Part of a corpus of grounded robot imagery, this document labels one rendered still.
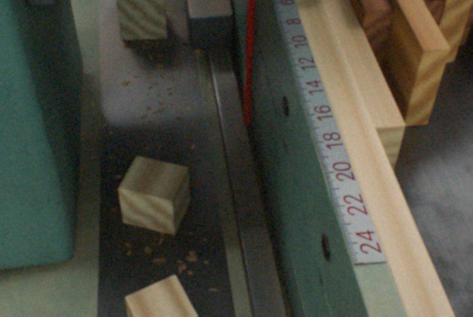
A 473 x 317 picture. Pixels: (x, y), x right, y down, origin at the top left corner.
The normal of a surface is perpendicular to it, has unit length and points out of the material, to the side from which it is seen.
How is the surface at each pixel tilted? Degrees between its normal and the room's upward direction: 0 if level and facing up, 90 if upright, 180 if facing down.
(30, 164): 90
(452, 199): 0
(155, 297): 0
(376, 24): 90
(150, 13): 90
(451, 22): 90
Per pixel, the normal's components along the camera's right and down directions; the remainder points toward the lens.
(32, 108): 0.79, 0.44
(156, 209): -0.29, 0.67
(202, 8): 0.00, -0.71
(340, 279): -0.99, 0.08
